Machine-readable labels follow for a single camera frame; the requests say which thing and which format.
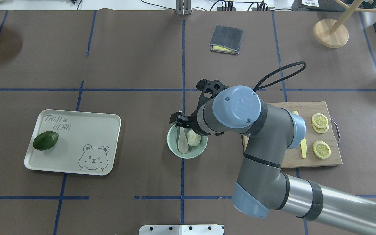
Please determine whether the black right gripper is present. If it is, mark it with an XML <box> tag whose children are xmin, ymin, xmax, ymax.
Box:
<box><xmin>169</xmin><ymin>79</ymin><xmax>229</xmax><ymax>136</ymax></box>

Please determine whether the grey folded cloth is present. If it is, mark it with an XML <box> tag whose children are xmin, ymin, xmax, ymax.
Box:
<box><xmin>209</xmin><ymin>25</ymin><xmax>243</xmax><ymax>55</ymax></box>

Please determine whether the light green bowl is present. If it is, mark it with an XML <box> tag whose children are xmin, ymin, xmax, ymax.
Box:
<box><xmin>167</xmin><ymin>125</ymin><xmax>208</xmax><ymax>159</ymax></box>

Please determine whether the white steamed bun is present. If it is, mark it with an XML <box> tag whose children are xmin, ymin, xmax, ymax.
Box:
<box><xmin>186</xmin><ymin>129</ymin><xmax>202</xmax><ymax>146</ymax></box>

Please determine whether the bamboo cutting board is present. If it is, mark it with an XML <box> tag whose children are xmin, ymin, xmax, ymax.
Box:
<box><xmin>242</xmin><ymin>101</ymin><xmax>343</xmax><ymax>169</ymax></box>

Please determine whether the green avocado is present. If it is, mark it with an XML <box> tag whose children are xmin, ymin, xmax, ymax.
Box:
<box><xmin>33</xmin><ymin>131</ymin><xmax>59</xmax><ymax>151</ymax></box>

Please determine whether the white bear tray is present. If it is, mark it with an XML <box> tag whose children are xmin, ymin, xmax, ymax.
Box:
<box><xmin>24</xmin><ymin>109</ymin><xmax>121</xmax><ymax>176</ymax></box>

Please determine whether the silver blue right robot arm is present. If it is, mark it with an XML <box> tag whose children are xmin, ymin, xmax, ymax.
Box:
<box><xmin>169</xmin><ymin>79</ymin><xmax>376</xmax><ymax>235</ymax></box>

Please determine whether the aluminium frame post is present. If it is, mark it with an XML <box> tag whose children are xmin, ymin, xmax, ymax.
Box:
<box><xmin>175</xmin><ymin>0</ymin><xmax>192</xmax><ymax>15</ymax></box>

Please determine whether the lemon slice upper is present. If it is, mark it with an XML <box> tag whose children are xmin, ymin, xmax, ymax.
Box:
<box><xmin>311</xmin><ymin>113</ymin><xmax>329</xmax><ymax>129</ymax></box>

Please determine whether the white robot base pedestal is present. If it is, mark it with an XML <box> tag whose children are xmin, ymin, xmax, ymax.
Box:
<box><xmin>138</xmin><ymin>224</ymin><xmax>225</xmax><ymax>235</ymax></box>

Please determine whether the yellow plastic knife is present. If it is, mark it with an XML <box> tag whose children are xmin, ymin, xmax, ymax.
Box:
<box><xmin>292</xmin><ymin>110</ymin><xmax>307</xmax><ymax>159</ymax></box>

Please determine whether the white plastic spoon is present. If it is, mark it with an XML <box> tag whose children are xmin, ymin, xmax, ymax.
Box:
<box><xmin>177</xmin><ymin>126</ymin><xmax>189</xmax><ymax>154</ymax></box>

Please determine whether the wooden cup tree stand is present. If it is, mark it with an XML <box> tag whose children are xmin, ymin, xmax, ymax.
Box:
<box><xmin>312</xmin><ymin>0</ymin><xmax>376</xmax><ymax>49</ymax></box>

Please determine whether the yellow sponge cloth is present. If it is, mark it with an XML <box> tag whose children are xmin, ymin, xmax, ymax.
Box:
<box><xmin>211</xmin><ymin>45</ymin><xmax>238</xmax><ymax>55</ymax></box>

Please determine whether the lemon slice lower back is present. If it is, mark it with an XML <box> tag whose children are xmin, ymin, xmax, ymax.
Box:
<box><xmin>312</xmin><ymin>124</ymin><xmax>329</xmax><ymax>134</ymax></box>

